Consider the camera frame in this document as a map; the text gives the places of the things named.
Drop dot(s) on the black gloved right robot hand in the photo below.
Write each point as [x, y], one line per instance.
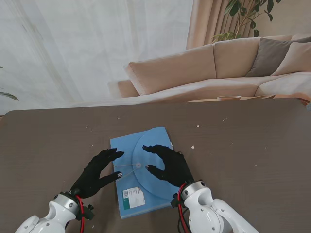
[175, 167]

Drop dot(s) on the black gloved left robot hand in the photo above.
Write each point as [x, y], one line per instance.
[92, 174]

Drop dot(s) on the blue plastic file folder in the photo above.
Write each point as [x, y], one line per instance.
[126, 145]

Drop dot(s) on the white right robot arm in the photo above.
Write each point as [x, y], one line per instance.
[201, 206]

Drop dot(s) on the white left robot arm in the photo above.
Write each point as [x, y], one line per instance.
[60, 206]

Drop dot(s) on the small pale elongated scrap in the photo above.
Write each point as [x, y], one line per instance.
[224, 119]

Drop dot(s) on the beige fabric sofa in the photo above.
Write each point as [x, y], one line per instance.
[170, 72]

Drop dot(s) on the light wooden side table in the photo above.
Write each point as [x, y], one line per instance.
[252, 97]

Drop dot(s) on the dark green plant leaf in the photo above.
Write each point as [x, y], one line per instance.
[9, 95]

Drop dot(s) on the white sheer curtain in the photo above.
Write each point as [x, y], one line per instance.
[73, 48]

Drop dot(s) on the grey-brown sofa cushion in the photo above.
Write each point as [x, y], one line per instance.
[269, 55]

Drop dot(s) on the beige pleated curtain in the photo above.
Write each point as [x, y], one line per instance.
[206, 21]

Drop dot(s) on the beige sofa cushion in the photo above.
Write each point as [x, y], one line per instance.
[296, 58]

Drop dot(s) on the green leafy houseplant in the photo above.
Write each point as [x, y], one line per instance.
[234, 6]

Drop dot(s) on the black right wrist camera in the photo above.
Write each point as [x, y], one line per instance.
[175, 201]

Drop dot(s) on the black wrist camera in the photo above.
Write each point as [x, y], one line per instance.
[175, 201]
[89, 213]

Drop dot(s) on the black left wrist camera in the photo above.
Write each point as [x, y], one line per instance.
[89, 213]

